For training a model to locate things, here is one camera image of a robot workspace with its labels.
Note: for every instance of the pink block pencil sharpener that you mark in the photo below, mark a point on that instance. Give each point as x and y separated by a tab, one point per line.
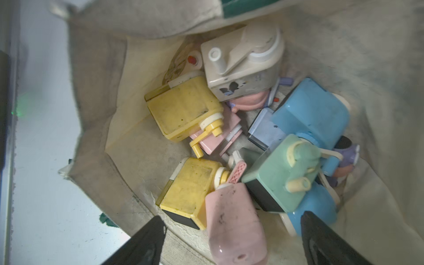
236	235

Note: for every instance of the purple small pencil sharpener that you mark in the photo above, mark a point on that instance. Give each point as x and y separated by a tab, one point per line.
351	154

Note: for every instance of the white grey pencil sharpener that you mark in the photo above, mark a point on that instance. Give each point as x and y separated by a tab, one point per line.
243	62

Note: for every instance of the blue round pencil sharpener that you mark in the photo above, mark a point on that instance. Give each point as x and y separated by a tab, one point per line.
309	111

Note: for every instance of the cream canvas tote bag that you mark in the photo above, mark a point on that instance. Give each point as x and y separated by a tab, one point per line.
369	52

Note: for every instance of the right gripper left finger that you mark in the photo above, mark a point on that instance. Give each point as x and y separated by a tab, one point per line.
144	248

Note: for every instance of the small pink flat sharpener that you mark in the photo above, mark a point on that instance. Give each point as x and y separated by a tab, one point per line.
232	129

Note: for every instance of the small yellow black sharpener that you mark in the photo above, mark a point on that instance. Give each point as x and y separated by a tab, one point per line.
183	198

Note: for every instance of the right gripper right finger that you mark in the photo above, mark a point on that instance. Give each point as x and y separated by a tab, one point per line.
322	246

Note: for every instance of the green block pencil sharpener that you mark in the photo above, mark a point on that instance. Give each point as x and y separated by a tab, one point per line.
279	180

